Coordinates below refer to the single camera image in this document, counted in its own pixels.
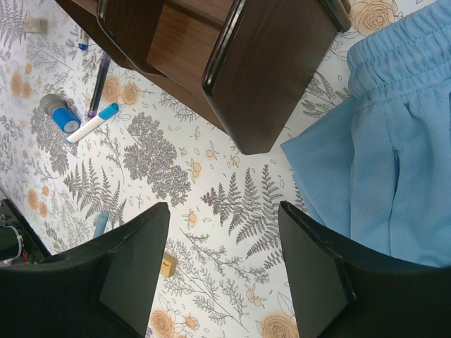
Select dark wooden desk organizer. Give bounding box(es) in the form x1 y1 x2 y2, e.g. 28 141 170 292
60 0 352 155

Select small wooden block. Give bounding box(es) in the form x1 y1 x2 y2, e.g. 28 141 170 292
23 17 48 35

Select small white blue pen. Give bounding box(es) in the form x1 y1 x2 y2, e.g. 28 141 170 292
77 29 89 51

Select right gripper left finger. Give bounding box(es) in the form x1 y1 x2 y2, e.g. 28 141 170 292
1 203 170 337

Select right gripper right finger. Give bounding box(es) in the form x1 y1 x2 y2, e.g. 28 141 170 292
278 201 450 337

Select blue capped white marker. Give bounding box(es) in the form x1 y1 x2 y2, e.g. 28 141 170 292
66 103 120 144

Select floral patterned table mat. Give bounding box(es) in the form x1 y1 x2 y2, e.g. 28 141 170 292
1 1 434 337

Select dark blue pen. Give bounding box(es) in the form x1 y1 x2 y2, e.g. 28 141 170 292
87 53 111 119

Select light blue pen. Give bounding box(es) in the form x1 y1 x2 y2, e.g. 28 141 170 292
93 211 109 238

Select light blue folded shorts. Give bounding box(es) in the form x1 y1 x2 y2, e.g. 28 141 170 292
282 1 450 267

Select small yellow eraser block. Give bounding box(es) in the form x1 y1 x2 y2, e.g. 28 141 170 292
160 253 177 278

